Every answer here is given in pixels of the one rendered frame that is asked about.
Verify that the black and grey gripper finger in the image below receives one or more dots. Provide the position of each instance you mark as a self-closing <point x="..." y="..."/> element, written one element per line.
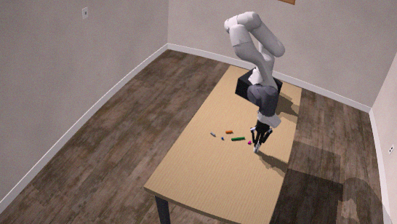
<point x="255" y="141"/>
<point x="263" y="137"/>

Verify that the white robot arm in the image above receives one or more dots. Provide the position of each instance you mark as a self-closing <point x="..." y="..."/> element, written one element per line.
<point x="264" y="93"/>

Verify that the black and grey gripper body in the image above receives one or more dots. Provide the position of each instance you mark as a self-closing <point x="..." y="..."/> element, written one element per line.
<point x="261" y="126"/>

